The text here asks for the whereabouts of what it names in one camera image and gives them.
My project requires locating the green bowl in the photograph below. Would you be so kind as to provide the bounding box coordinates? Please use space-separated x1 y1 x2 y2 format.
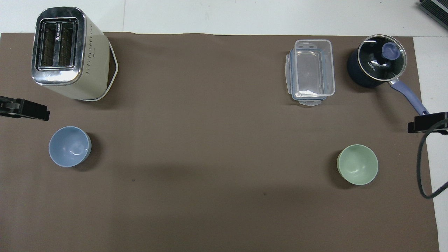
337 144 379 186

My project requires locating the blue bowl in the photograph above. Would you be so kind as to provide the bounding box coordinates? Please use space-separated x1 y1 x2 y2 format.
49 126 92 167

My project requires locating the clear container lid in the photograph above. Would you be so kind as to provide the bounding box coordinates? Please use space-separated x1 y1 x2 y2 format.
286 48 328 107

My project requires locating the clear plastic container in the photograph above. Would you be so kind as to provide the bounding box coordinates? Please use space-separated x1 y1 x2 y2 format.
294 39 336 98

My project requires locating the dark blue saucepan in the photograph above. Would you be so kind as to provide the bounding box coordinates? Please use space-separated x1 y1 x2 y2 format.
347 35 430 116

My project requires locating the cream and chrome toaster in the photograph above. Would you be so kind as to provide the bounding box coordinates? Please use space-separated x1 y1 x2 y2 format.
31 7 119 102

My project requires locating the glass pot lid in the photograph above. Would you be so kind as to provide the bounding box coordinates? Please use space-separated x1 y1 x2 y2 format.
357 34 407 82

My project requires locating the black stand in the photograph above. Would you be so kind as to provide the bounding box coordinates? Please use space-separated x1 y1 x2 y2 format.
0 96 50 122
407 112 448 135

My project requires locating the grey device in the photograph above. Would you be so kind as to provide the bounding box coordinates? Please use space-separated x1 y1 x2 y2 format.
418 0 448 26

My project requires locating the black cable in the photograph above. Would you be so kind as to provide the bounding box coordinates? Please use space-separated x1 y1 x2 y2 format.
416 119 448 200

